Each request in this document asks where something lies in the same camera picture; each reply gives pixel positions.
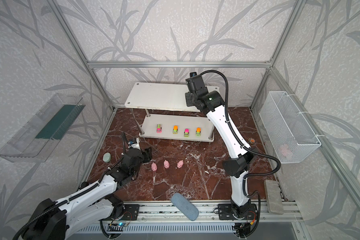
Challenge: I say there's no pink pig toy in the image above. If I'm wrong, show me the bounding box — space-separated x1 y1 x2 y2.
151 163 158 172
164 160 170 169
177 160 184 169

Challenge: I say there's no pink mixer truck toy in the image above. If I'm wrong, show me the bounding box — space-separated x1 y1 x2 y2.
184 129 190 137

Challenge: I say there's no pink green truck toy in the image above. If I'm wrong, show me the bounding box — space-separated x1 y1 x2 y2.
157 124 162 133

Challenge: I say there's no orange mixer truck toy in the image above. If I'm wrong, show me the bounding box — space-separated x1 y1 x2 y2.
173 125 179 134

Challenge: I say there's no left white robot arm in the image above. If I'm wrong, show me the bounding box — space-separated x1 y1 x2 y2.
13 134 153 240

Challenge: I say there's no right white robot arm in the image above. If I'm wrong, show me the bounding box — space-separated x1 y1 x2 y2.
185 70 281 219

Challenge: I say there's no white two-tier shelf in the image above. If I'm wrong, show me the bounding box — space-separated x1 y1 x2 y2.
125 83 215 143

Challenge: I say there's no pale green round object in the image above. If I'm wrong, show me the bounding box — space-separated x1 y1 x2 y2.
103 153 112 163

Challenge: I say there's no small orange round object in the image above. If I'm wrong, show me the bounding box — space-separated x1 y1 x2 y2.
249 138 256 145

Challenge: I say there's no grey blue oval object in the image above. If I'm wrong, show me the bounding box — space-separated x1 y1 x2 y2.
171 193 199 221

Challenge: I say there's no pink toy in basket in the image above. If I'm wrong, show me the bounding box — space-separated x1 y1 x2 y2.
279 144 293 160

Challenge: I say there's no grey stone block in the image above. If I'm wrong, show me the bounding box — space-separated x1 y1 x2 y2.
264 180 284 215

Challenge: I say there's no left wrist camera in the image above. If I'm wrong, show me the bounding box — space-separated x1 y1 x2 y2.
128 138 141 150

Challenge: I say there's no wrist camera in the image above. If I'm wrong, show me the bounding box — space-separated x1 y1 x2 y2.
186 72 206 93
128 138 141 150

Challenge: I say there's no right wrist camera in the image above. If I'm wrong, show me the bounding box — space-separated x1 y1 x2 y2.
186 72 206 93

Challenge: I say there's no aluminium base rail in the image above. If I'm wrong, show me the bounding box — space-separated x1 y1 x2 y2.
47 200 304 224

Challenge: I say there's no aluminium frame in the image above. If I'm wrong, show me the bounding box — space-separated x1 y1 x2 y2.
46 1 360 211

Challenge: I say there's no white wire mesh basket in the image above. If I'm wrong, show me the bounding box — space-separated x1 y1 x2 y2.
259 91 321 164

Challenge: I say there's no clear plastic wall bin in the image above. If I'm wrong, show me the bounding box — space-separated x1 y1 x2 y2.
0 94 86 163

